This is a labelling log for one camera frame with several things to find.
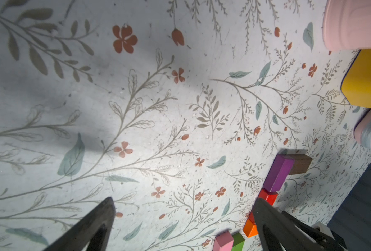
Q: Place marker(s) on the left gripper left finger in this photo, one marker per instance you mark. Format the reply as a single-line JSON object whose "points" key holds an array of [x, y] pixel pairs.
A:
{"points": [[92, 232]]}

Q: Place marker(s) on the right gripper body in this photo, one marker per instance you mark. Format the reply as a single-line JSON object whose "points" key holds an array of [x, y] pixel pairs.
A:
{"points": [[327, 231]]}

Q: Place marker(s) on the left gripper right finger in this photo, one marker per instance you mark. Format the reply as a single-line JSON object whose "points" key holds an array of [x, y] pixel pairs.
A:
{"points": [[277, 233]]}

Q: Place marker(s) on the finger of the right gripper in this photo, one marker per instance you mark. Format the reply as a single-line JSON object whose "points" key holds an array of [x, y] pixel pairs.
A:
{"points": [[326, 243]]}

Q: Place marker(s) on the orange wooden block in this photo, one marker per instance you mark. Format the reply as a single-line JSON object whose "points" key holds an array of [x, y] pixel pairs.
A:
{"points": [[250, 229]]}

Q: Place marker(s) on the red wooden block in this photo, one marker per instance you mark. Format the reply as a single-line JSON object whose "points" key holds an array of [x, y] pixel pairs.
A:
{"points": [[269, 197]]}

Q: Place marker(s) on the green wooden block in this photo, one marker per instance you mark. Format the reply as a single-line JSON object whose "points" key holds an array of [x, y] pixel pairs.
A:
{"points": [[238, 242]]}

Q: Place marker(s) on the pink wooden block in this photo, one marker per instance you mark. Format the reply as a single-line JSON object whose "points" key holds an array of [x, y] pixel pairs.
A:
{"points": [[223, 242]]}

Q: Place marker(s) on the purple wooden block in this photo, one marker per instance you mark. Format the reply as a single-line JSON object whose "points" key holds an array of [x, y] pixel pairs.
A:
{"points": [[278, 173]]}

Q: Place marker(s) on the brown wooden block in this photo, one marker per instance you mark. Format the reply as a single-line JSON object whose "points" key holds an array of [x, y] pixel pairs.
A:
{"points": [[301, 163]]}

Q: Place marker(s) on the yellow tray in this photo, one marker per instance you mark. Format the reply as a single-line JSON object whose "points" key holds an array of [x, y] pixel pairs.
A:
{"points": [[356, 85]]}

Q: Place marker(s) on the pink pen cup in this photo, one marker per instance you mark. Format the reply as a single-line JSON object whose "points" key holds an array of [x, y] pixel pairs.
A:
{"points": [[347, 25]]}

